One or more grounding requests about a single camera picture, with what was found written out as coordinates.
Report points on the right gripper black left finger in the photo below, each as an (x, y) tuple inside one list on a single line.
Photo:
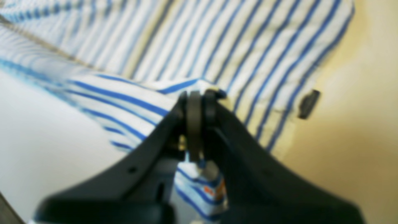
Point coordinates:
[(137, 189)]

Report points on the black shirt label tag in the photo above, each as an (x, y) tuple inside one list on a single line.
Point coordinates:
[(308, 104)]

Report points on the blue white striped T-shirt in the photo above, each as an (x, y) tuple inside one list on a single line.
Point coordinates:
[(125, 63)]

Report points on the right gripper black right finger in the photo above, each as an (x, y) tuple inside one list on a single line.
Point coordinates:
[(260, 190)]

